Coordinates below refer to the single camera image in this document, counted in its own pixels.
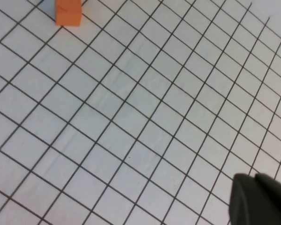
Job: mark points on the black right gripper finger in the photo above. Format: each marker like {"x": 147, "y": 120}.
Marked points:
{"x": 260, "y": 201}

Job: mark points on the orange foam cube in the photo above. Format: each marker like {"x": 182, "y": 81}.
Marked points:
{"x": 69, "y": 14}

